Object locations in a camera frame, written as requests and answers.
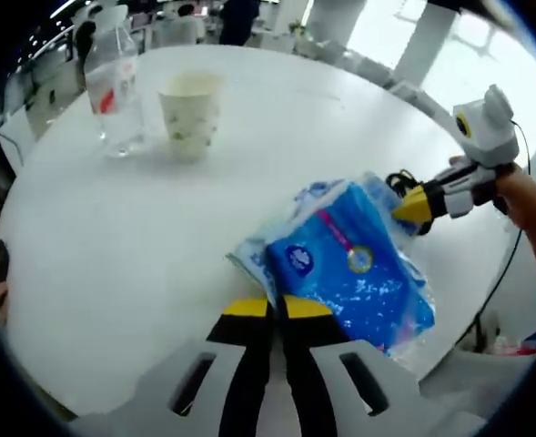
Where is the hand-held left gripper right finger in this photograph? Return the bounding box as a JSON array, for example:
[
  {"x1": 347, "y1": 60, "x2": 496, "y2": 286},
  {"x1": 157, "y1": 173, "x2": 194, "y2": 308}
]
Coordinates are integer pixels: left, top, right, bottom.
[{"x1": 278, "y1": 293, "x2": 480, "y2": 437}]

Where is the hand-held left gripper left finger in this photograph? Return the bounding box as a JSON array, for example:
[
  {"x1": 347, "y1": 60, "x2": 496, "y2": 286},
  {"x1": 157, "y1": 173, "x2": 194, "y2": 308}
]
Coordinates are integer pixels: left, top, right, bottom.
[{"x1": 78, "y1": 295, "x2": 274, "y2": 437}]

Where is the clear package with blue pad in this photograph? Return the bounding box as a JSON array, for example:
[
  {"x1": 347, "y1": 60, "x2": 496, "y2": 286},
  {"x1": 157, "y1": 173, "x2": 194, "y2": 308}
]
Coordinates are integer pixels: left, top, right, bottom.
[{"x1": 225, "y1": 170, "x2": 437, "y2": 379}]

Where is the white paper cup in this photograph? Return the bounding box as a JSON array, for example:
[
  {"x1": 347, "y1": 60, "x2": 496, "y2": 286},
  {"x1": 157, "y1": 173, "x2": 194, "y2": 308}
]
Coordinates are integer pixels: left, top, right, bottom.
[{"x1": 157, "y1": 71, "x2": 223, "y2": 164}]

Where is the clear plastic water bottle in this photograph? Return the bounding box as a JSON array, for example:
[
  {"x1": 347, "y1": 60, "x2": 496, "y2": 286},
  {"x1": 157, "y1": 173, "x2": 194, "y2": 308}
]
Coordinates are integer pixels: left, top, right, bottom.
[{"x1": 83, "y1": 25, "x2": 146, "y2": 158}]

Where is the person's right hand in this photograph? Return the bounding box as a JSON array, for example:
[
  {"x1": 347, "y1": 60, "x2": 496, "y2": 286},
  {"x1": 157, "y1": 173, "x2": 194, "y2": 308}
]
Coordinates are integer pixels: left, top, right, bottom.
[{"x1": 448, "y1": 155, "x2": 523, "y2": 219}]

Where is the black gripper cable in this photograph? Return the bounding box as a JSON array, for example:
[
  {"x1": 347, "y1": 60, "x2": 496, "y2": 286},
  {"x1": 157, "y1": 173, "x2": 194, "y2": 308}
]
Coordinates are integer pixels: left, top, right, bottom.
[{"x1": 453, "y1": 117, "x2": 532, "y2": 354}]

